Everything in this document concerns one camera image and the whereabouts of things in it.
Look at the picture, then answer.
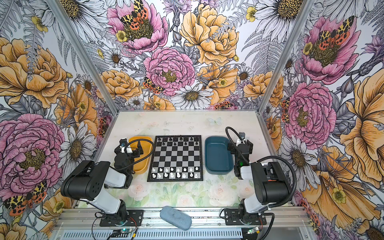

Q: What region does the grey blue oval pouch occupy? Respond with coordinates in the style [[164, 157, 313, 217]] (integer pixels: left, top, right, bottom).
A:
[[160, 206, 192, 231]]

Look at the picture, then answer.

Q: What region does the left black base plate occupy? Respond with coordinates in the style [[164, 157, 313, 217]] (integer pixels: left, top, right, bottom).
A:
[[99, 210, 144, 227]]

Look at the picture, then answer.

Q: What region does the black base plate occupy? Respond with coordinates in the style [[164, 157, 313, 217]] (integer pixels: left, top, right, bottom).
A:
[[99, 210, 144, 227], [220, 208, 267, 226]]

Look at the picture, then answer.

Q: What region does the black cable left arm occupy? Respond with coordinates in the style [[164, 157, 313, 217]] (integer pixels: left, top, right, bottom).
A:
[[115, 138, 155, 173]]

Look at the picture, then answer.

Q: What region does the black white chessboard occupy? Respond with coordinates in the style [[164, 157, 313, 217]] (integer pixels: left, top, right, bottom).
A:
[[147, 135, 204, 183]]

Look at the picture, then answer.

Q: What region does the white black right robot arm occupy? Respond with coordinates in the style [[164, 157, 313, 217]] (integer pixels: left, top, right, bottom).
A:
[[224, 127, 298, 226]]

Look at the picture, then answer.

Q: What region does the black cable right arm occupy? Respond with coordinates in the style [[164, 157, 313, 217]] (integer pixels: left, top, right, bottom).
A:
[[225, 126, 298, 208]]

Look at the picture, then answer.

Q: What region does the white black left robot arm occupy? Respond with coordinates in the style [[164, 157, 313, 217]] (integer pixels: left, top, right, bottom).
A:
[[61, 139, 144, 226]]

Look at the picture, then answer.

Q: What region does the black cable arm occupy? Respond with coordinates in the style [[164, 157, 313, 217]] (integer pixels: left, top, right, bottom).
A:
[[225, 126, 298, 208], [115, 138, 155, 173]]

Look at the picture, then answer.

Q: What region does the teal plastic tray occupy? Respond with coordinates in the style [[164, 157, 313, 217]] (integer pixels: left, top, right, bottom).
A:
[[205, 136, 234, 175]]

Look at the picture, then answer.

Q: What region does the yellow plastic tray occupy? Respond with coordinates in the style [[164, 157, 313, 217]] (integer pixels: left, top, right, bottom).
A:
[[128, 135, 154, 175]]

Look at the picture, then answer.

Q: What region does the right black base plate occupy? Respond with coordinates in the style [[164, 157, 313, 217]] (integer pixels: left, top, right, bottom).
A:
[[220, 208, 267, 226]]

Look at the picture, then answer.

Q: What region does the aluminium front rail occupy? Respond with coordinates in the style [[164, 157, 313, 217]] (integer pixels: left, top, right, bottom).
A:
[[57, 207, 310, 230]]

